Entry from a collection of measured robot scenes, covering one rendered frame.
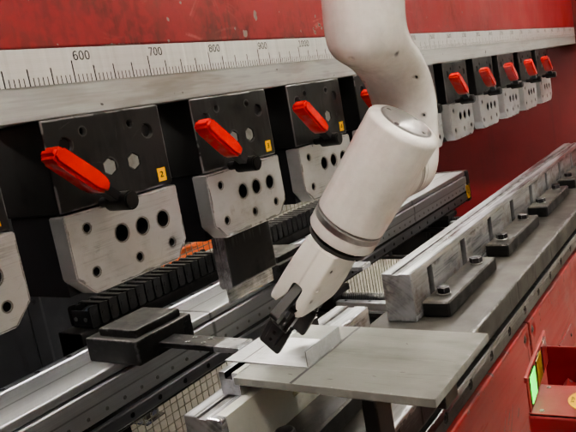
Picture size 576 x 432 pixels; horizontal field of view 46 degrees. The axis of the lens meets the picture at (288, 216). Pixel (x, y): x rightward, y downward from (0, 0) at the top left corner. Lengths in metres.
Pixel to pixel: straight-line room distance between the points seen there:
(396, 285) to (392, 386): 0.55
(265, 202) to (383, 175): 0.20
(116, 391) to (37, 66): 0.56
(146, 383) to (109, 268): 0.45
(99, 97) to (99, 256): 0.15
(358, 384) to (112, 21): 0.46
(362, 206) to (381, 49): 0.17
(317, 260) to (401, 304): 0.55
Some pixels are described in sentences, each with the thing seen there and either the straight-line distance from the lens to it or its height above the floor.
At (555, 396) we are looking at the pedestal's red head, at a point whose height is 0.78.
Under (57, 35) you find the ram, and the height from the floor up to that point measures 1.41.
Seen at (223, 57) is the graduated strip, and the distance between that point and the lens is 0.84.
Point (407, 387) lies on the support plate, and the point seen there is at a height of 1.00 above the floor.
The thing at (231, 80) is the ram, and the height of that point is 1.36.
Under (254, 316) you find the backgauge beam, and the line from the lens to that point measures 1.29.
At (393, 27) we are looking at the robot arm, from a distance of 0.72.
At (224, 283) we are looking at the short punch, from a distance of 0.87.
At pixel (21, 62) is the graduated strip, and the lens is 0.64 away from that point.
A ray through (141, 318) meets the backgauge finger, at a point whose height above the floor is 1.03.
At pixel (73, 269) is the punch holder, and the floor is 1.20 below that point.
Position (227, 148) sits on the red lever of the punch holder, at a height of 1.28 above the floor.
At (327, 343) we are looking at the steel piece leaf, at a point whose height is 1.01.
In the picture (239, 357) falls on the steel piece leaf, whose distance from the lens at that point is 0.91.
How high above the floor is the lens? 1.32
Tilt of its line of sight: 10 degrees down
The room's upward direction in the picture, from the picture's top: 10 degrees counter-clockwise
